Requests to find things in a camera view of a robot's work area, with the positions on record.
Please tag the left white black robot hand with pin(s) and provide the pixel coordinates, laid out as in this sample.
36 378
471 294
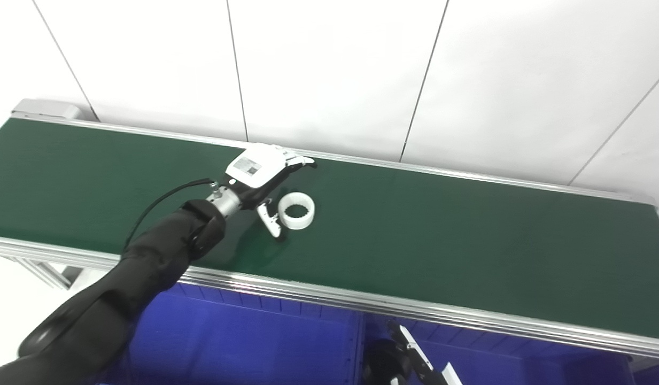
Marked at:
254 166

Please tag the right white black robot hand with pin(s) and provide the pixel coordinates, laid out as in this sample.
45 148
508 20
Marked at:
415 350

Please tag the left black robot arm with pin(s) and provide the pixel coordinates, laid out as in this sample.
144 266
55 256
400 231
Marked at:
147 267

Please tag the blue plastic bin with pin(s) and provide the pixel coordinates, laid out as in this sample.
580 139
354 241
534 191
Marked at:
243 342
521 358

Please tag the green conveyor belt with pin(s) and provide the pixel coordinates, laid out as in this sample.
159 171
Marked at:
441 240
308 291

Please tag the aluminium conveyor leg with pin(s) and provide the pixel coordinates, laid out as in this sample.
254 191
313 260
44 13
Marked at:
40 272

